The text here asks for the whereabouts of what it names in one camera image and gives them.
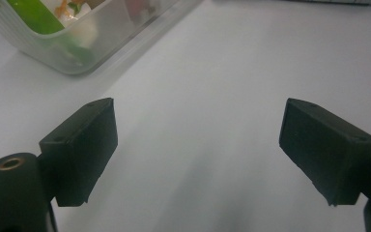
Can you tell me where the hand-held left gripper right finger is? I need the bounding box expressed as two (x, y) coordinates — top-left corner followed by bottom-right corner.
(278, 97), (371, 207)

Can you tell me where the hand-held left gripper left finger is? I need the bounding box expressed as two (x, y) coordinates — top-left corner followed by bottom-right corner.
(38, 97), (119, 208)

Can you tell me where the clear plastic container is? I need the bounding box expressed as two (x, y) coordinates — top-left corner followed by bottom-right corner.
(0, 0), (205, 76)

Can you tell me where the green and white food packet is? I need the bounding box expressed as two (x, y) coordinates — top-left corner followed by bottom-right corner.
(6, 0), (99, 66)

